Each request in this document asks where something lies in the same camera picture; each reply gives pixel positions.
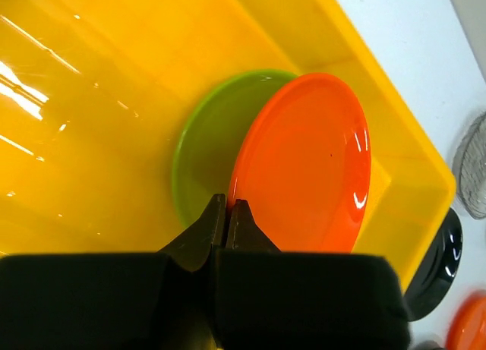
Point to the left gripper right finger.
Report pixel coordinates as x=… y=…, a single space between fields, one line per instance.
x=285 y=300

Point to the clear glass plate left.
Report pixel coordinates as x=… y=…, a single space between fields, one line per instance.
x=469 y=168

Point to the yellow plastic bin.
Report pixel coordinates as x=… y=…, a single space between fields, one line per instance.
x=94 y=95

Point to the orange plate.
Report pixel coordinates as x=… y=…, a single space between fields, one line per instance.
x=467 y=330
x=304 y=167

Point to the orange plate front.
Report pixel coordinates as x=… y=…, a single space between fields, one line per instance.
x=304 y=167

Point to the orange plate back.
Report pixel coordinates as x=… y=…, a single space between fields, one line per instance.
x=467 y=330

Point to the green plate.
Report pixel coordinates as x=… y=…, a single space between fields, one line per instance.
x=207 y=149

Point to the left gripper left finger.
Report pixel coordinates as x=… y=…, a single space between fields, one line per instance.
x=151 y=300

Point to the black plate near bin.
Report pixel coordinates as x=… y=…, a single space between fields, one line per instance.
x=437 y=270

